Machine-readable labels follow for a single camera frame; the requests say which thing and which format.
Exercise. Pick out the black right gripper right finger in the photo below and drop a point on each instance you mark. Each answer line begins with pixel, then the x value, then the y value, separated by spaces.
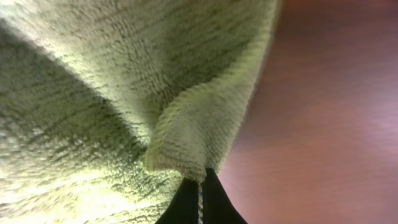
pixel 217 207

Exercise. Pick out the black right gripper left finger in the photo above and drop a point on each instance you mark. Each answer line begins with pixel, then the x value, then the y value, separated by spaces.
pixel 183 208

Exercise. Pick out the light green microfiber cloth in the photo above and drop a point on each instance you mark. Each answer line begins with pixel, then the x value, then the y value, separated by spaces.
pixel 106 106

